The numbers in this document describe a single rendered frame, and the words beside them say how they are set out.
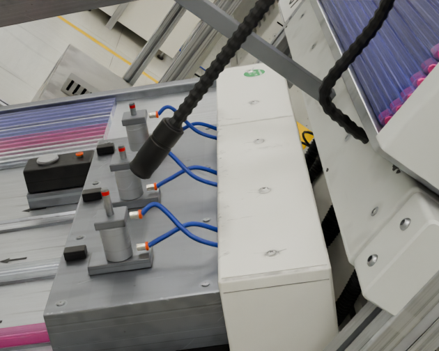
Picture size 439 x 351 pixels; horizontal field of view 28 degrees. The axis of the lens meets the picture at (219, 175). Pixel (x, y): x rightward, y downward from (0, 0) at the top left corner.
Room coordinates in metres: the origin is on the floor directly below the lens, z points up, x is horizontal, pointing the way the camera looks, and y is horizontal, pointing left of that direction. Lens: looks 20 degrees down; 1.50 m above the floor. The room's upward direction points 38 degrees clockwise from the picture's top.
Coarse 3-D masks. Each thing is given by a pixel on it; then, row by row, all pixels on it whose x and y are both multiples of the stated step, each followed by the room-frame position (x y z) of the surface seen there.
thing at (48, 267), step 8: (16, 264) 0.72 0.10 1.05; (24, 264) 0.72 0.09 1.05; (32, 264) 0.72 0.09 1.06; (40, 264) 0.72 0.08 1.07; (48, 264) 0.72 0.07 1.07; (56, 264) 0.71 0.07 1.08; (0, 272) 0.70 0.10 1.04; (8, 272) 0.71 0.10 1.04; (16, 272) 0.71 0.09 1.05; (24, 272) 0.71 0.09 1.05; (32, 272) 0.71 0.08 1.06; (40, 272) 0.71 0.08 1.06; (48, 272) 0.71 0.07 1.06; (0, 280) 0.71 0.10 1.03; (8, 280) 0.71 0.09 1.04
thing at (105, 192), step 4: (104, 188) 0.61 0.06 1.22; (108, 188) 0.61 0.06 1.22; (104, 192) 0.61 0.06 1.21; (108, 192) 0.61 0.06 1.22; (104, 196) 0.61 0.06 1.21; (108, 196) 0.61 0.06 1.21; (104, 200) 0.61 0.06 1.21; (108, 200) 0.61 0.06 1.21; (104, 204) 0.61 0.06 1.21; (108, 204) 0.61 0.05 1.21; (108, 208) 0.61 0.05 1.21; (112, 208) 0.61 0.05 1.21; (108, 212) 0.61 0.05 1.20; (112, 212) 0.61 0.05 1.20
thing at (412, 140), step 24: (288, 0) 1.19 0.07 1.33; (312, 0) 0.93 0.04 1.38; (336, 48) 0.76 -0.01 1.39; (432, 72) 0.54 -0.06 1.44; (360, 96) 0.63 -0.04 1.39; (432, 96) 0.53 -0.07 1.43; (408, 120) 0.53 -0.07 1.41; (432, 120) 0.53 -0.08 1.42; (384, 144) 0.53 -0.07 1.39; (408, 144) 0.53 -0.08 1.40; (432, 144) 0.53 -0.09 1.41; (408, 168) 0.53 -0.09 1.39; (432, 168) 0.53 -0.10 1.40
